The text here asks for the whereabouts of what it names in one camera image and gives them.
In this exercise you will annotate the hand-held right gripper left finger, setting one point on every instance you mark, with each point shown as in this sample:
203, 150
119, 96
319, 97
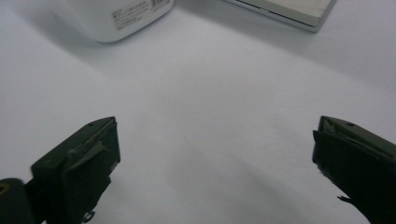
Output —
77, 165

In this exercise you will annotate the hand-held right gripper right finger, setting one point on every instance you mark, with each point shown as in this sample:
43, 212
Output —
358, 161

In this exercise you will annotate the white plastic container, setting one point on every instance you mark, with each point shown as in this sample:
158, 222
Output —
106, 18

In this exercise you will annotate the flat white box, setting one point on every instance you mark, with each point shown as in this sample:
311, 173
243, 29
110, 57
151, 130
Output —
289, 11

